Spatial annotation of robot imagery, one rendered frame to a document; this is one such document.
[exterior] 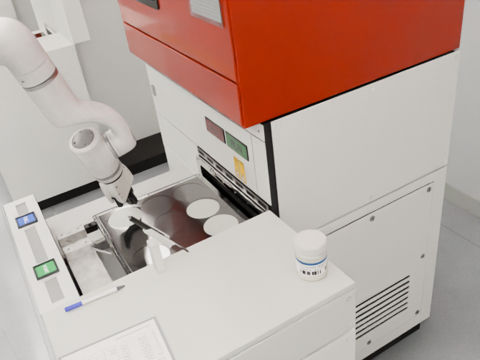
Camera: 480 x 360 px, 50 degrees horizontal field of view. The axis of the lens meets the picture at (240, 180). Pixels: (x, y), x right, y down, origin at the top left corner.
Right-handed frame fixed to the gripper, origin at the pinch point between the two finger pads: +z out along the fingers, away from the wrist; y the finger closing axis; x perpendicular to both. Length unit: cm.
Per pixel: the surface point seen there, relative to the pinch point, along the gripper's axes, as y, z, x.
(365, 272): 0, 43, 70
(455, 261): -42, 122, 108
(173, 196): -4.4, 5.2, 11.1
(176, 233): 11.4, -2.1, 19.0
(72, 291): 36.7, -20.7, 5.4
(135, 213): 4.3, 1.1, 2.4
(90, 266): 25.2, -6.5, -1.5
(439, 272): -33, 118, 101
